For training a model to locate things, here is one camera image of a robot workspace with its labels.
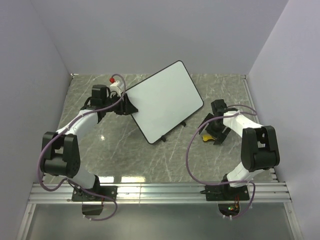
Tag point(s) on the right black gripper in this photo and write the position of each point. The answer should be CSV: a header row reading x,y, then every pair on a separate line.
x,y
220,139

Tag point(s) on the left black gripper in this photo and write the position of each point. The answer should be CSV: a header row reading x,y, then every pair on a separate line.
x,y
126,107

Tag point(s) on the yellow bone-shaped eraser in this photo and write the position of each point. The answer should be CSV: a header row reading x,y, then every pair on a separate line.
x,y
208,138

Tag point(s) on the white whiteboard black frame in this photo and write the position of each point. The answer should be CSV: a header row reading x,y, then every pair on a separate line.
x,y
164,100

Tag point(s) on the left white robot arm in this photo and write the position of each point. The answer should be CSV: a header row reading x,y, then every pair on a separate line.
x,y
60,154

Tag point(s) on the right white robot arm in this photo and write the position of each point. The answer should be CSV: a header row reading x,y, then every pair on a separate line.
x,y
229,116

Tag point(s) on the left black whiteboard foot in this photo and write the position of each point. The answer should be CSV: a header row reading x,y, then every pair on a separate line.
x,y
163,138

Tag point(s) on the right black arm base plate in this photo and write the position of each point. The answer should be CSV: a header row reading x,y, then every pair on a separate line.
x,y
222,193

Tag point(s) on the aluminium mounting rail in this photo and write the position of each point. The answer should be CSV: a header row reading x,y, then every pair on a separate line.
x,y
163,193

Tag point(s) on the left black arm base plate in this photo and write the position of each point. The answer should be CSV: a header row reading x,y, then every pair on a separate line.
x,y
110,191

